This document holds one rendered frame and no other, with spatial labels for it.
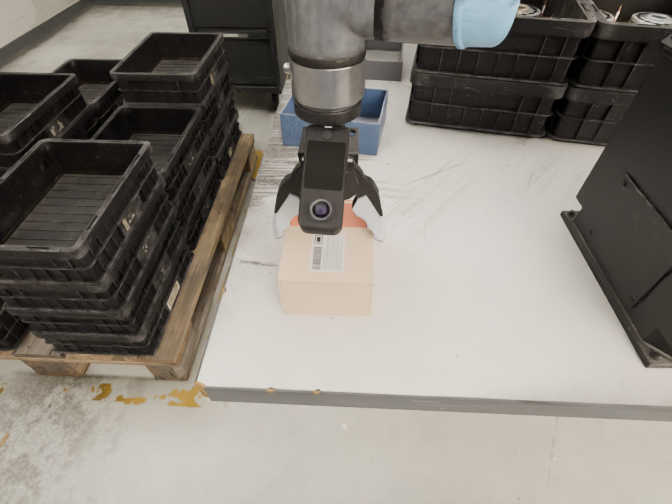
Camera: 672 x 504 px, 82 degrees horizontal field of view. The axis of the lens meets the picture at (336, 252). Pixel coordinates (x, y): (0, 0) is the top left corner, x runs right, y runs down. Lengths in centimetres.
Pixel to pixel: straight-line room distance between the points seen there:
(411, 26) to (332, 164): 14
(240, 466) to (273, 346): 72
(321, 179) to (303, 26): 14
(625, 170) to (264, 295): 52
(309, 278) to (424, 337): 17
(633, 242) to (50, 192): 128
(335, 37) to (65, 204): 98
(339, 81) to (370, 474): 100
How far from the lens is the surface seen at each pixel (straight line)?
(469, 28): 37
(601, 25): 88
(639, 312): 63
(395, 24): 36
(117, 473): 131
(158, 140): 161
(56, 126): 156
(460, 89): 87
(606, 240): 67
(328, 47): 37
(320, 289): 48
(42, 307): 116
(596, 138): 98
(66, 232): 114
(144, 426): 132
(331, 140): 42
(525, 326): 58
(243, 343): 53
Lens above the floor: 115
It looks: 48 degrees down
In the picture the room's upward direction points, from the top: straight up
